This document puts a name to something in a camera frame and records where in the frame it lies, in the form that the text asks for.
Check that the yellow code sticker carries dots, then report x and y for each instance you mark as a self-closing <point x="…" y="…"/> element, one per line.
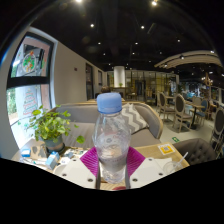
<point x="166" y="149"/>

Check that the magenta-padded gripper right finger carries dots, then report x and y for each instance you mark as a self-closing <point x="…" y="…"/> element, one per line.
<point x="146" y="171"/>

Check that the food picture menu sheet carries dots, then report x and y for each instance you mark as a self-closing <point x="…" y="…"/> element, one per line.
<point x="71" y="153"/>

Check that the clear blue-capped water bottle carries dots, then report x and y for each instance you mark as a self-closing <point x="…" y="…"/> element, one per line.
<point x="111" y="143"/>

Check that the group of ceiling lights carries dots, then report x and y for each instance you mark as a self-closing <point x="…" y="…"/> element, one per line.
<point x="154" y="3"/>

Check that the group of dining chairs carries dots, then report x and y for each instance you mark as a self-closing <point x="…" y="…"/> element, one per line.
<point x="180" y="106"/>

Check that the grey white chevron cushion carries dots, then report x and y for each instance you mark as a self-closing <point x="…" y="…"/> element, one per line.
<point x="135" y="118"/>

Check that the green potted plant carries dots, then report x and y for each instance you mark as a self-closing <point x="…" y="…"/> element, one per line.
<point x="50" y="125"/>

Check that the dark grey tufted armchair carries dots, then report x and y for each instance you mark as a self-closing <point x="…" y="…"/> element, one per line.
<point x="195" y="151"/>

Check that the grey curved sofa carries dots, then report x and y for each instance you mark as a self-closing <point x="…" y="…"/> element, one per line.
<point x="80" y="113"/>

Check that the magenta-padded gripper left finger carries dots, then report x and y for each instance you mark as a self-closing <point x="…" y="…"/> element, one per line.
<point x="77" y="172"/>

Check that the clear plastic cup with straw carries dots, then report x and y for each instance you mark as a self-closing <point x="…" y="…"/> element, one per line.
<point x="170" y="165"/>

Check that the white paper napkin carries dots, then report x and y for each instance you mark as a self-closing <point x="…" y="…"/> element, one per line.
<point x="160" y="161"/>

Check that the person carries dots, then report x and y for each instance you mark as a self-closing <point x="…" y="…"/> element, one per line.
<point x="105" y="89"/>

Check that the small light blue box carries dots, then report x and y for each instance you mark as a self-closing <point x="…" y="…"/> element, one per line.
<point x="52" y="160"/>

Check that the window with festive decorations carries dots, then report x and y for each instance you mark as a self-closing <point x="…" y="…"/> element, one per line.
<point x="30" y="63"/>

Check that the wooden card holder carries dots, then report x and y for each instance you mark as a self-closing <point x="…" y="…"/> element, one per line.
<point x="38" y="150"/>

